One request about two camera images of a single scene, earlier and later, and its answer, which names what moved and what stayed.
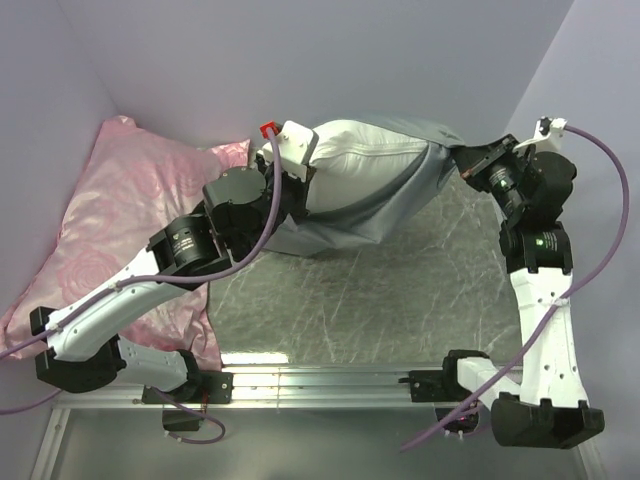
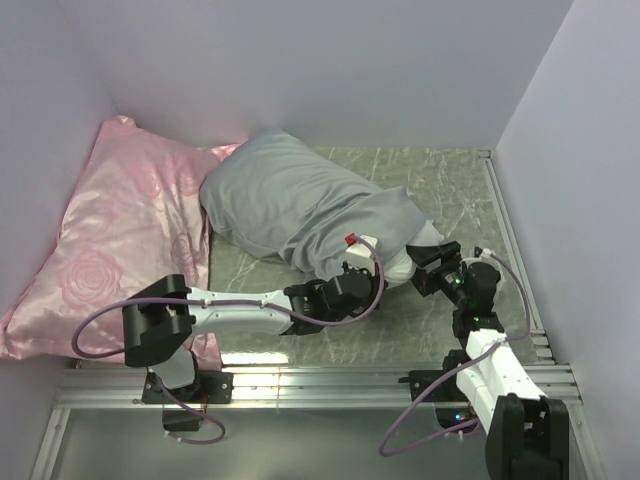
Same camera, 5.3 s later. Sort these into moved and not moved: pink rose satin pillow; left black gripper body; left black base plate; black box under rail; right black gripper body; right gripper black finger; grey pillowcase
Moved: right gripper black finger; right black gripper body; left black gripper body; grey pillowcase
Not moved: pink rose satin pillow; left black base plate; black box under rail
